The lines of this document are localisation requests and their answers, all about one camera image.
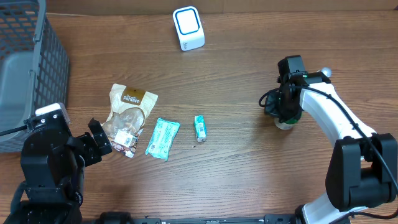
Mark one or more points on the white barcode scanner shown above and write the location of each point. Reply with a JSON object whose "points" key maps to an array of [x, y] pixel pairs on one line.
{"points": [[189, 28]]}

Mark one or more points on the yellow oil bottle silver cap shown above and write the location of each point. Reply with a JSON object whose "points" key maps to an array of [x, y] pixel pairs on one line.
{"points": [[326, 71]]}

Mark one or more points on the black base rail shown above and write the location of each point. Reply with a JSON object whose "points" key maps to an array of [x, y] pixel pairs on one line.
{"points": [[126, 218]]}

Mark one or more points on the brown labelled food package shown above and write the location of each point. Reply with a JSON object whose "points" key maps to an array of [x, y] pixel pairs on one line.
{"points": [[130, 107]]}

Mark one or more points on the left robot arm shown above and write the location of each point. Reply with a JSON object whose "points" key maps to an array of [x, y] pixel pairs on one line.
{"points": [[53, 162]]}

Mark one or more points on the grey plastic mesh basket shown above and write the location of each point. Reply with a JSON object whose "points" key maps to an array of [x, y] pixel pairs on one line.
{"points": [[35, 66]]}

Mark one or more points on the teal tissue pack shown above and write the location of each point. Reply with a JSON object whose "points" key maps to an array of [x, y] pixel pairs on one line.
{"points": [[200, 128]]}

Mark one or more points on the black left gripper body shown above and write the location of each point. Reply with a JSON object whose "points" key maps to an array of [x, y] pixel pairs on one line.
{"points": [[88, 143]]}

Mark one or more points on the green lid white jar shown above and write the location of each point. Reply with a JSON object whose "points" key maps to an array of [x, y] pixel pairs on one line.
{"points": [[286, 125]]}

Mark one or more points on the white green snack package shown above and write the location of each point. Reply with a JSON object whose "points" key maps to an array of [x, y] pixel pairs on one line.
{"points": [[162, 138]]}

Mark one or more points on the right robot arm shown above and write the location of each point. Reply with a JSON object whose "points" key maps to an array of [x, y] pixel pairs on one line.
{"points": [[362, 173]]}

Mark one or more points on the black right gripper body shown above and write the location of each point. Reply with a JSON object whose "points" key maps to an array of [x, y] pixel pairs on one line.
{"points": [[279, 107]]}

